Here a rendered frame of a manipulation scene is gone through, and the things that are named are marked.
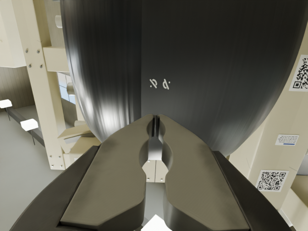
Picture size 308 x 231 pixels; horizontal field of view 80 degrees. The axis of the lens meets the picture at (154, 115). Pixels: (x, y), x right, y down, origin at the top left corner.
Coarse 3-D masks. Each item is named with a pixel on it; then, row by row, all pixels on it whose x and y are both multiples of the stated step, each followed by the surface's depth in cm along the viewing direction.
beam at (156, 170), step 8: (80, 144) 85; (88, 144) 85; (96, 144) 85; (72, 152) 79; (80, 152) 80; (72, 160) 80; (152, 160) 80; (160, 160) 80; (144, 168) 82; (152, 168) 82; (160, 168) 82; (152, 176) 84; (160, 176) 84
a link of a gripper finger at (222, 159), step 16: (224, 160) 9; (224, 176) 8; (240, 176) 8; (240, 192) 7; (256, 192) 7; (240, 208) 7; (256, 208) 7; (272, 208) 7; (256, 224) 6; (272, 224) 6
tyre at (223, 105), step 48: (96, 0) 17; (144, 0) 17; (192, 0) 17; (240, 0) 17; (288, 0) 17; (96, 48) 19; (144, 48) 19; (192, 48) 19; (240, 48) 18; (288, 48) 19; (96, 96) 22; (144, 96) 21; (192, 96) 21; (240, 96) 21; (240, 144) 28
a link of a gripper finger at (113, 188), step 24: (144, 120) 12; (120, 144) 9; (144, 144) 10; (96, 168) 8; (120, 168) 8; (96, 192) 7; (120, 192) 7; (144, 192) 7; (72, 216) 6; (96, 216) 6; (120, 216) 6
